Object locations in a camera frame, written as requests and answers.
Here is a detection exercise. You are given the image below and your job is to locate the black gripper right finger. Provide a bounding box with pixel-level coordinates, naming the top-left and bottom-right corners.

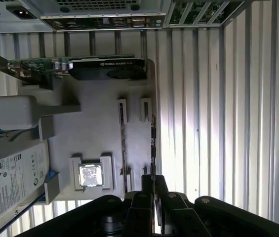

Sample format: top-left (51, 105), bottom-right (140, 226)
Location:
top-left (157, 175), bottom-right (279, 237)

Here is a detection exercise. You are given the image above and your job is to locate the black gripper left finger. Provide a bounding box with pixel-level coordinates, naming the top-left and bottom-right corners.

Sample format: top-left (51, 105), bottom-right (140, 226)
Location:
top-left (18, 174), bottom-right (155, 237)

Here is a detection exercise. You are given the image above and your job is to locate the silver CPU chip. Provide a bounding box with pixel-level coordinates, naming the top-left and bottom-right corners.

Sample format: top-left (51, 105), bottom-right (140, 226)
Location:
top-left (78, 162), bottom-right (103, 188)

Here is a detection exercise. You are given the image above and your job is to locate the grey parts rack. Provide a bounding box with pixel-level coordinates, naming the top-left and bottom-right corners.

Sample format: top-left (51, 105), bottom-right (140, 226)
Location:
top-left (0, 58), bottom-right (158, 206)

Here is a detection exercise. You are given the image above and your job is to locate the hard disk in blue carrier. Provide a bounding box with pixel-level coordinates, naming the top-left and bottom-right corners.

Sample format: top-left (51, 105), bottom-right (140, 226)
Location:
top-left (0, 127), bottom-right (60, 237)

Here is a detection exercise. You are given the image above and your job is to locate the black green graphics card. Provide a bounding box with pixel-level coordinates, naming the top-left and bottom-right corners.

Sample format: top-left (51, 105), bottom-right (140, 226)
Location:
top-left (0, 41), bottom-right (148, 83)

